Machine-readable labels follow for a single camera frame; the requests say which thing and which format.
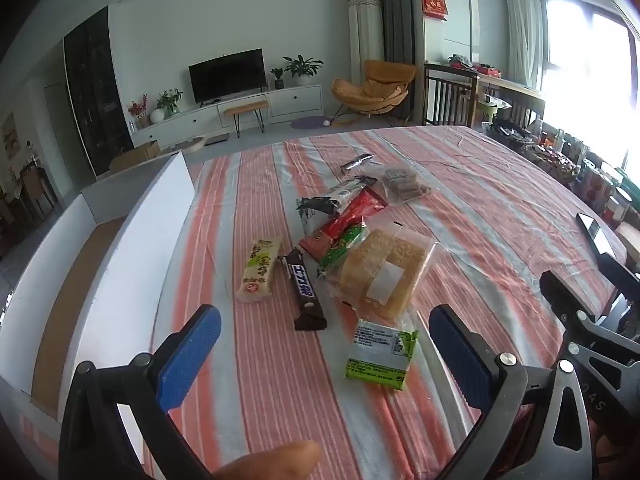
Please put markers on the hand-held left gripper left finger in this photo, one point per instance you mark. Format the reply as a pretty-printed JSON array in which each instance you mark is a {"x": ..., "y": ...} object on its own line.
[{"x": 187, "y": 360}]

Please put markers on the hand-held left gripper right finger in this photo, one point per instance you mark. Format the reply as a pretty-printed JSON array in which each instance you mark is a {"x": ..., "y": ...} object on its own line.
[{"x": 462, "y": 360}]

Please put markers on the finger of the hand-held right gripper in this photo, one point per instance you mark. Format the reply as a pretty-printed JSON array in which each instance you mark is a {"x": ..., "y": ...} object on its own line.
[{"x": 565, "y": 295}]

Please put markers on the green and white snack packet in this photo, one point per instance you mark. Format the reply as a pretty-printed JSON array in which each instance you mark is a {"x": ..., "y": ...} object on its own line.
[{"x": 380, "y": 355}]

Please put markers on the white cardboard box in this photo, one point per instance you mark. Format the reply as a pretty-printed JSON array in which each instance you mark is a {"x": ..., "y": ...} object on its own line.
[{"x": 150, "y": 260}]

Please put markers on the cream rice cracker packet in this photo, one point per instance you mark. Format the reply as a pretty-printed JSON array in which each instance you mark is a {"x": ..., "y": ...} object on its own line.
[{"x": 257, "y": 272}]

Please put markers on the bread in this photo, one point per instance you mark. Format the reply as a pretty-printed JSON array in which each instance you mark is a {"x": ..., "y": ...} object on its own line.
[{"x": 380, "y": 270}]

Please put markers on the dark brown chocolate bar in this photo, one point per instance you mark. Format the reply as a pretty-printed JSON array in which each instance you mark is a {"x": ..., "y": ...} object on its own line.
[{"x": 302, "y": 290}]

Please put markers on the clear bag of brown snacks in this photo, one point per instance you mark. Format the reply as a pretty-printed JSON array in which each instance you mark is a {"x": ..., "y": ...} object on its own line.
[{"x": 400, "y": 185}]

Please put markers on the red snack packet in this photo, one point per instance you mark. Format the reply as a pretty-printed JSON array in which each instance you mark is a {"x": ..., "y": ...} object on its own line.
[{"x": 350, "y": 210}]

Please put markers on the long black snack packet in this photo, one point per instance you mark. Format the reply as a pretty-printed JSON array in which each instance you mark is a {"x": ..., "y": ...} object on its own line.
[{"x": 345, "y": 190}]

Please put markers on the silver foil snack wrapper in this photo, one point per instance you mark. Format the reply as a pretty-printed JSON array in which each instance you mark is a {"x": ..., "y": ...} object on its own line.
[{"x": 356, "y": 162}]

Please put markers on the person's left hand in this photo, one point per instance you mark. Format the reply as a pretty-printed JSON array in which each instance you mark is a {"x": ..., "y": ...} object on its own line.
[{"x": 270, "y": 462}]

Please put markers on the black smartphone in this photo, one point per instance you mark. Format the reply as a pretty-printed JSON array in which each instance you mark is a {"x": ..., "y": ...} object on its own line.
[{"x": 592, "y": 230}]

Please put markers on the striped orange grey tablecloth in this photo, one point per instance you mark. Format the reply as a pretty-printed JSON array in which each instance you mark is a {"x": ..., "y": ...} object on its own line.
[{"x": 475, "y": 200}]

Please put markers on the row of jars and bottles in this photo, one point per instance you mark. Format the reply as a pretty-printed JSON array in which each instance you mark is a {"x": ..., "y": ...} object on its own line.
[{"x": 565, "y": 155}]

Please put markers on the light green stool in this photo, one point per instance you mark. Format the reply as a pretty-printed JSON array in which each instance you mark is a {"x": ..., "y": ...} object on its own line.
[{"x": 492, "y": 110}]

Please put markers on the brown cardboard box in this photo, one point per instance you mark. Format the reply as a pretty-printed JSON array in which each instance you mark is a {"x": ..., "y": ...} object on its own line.
[{"x": 137, "y": 155}]

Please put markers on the wooden dining table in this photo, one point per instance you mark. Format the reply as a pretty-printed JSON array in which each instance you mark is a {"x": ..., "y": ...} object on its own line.
[{"x": 510, "y": 87}]

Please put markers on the dark wooden chair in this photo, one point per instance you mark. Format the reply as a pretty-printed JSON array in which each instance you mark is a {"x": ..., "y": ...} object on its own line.
[{"x": 450, "y": 95}]

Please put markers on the round white vase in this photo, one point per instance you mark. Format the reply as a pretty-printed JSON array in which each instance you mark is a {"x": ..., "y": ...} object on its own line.
[{"x": 157, "y": 115}]

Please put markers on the red flowers in vase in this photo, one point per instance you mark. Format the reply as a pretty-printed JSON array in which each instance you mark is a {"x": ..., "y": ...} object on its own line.
[{"x": 140, "y": 110}]

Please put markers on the wooden bench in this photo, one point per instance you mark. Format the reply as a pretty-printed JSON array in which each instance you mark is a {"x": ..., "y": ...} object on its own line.
[{"x": 245, "y": 106}]

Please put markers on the green plant in glass vase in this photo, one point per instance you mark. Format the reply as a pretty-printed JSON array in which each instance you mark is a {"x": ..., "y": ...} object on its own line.
[{"x": 170, "y": 100}]

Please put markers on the purple floor mat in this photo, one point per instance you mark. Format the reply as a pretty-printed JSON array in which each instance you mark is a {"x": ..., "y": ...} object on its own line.
[{"x": 307, "y": 122}]

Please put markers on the white sheer curtain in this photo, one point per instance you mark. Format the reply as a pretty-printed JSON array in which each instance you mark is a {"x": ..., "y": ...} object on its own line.
[{"x": 520, "y": 25}]

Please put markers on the dark glass cabinet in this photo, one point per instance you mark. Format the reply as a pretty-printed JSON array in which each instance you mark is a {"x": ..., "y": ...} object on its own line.
[{"x": 97, "y": 95}]

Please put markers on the orange lounge chair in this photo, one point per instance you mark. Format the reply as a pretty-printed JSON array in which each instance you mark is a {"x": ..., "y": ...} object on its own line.
[{"x": 370, "y": 87}]

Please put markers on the white television cabinet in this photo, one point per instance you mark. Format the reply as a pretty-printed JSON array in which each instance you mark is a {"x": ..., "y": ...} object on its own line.
[{"x": 300, "y": 97}]

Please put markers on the black television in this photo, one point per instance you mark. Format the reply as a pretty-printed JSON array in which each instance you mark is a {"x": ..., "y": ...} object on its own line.
[{"x": 227, "y": 75}]

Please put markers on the small potted plant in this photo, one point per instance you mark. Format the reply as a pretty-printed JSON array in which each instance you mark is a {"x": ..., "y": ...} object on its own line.
[{"x": 278, "y": 77}]

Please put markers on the large plant in white pot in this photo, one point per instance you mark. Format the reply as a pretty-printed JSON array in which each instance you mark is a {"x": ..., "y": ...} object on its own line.
[{"x": 302, "y": 67}]

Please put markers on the covered floor air conditioner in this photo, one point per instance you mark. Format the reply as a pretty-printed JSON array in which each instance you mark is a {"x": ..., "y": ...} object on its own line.
[{"x": 365, "y": 35}]

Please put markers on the grey curtain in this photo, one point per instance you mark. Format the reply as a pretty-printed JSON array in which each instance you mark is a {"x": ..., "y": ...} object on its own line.
[{"x": 397, "y": 10}]

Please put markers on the red wall hanging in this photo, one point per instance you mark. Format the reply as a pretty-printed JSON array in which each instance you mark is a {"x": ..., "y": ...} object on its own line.
[{"x": 434, "y": 1}]

